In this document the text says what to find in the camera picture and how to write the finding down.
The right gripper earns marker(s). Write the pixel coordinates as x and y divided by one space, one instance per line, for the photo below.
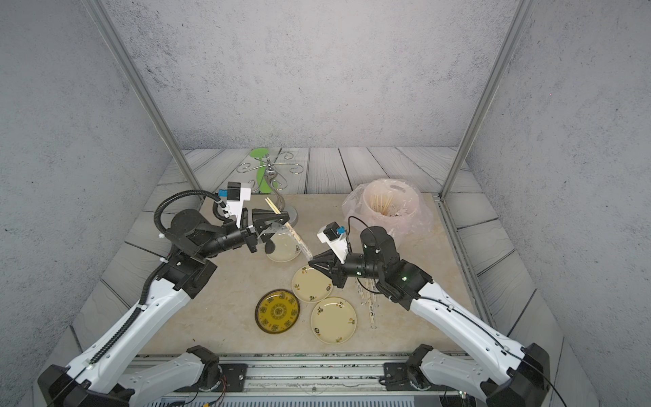
336 273

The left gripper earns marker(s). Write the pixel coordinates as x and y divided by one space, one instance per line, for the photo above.
259 219

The clear plastic chopstick wrapper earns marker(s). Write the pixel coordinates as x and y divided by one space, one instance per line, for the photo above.
306 252

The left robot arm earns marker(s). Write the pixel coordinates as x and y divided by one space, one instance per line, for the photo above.
97 377

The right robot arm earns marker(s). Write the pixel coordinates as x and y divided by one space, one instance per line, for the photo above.
482 342

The wrapped chopsticks on table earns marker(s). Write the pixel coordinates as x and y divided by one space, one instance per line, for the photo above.
371 302
362 294

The cream plate with black spot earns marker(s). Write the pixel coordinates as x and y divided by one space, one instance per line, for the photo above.
282 248

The cream floral plate middle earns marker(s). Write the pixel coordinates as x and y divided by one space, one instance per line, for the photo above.
310 285

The cream floral plate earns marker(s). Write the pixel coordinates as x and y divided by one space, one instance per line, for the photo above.
310 285
333 321

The silver metal hook stand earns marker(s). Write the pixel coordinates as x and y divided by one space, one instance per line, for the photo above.
279 164

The cream floral plate front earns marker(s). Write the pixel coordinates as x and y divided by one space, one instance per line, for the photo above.
333 321

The yellow patterned plate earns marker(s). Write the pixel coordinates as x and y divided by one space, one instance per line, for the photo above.
277 311

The white bucket with pink bag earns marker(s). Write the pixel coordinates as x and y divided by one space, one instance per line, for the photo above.
396 205

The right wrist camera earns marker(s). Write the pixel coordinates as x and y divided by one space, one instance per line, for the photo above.
336 238

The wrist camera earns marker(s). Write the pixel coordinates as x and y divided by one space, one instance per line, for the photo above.
336 238
232 201

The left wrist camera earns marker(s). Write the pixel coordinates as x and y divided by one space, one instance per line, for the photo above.
232 201

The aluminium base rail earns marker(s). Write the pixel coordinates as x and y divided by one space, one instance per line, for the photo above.
358 374

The left aluminium frame post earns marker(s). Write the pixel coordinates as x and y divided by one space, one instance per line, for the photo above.
111 37

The aluminium frame post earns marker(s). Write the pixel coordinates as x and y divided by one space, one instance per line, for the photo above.
111 37
501 63

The right aluminium frame post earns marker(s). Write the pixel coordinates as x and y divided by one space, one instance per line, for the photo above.
501 63

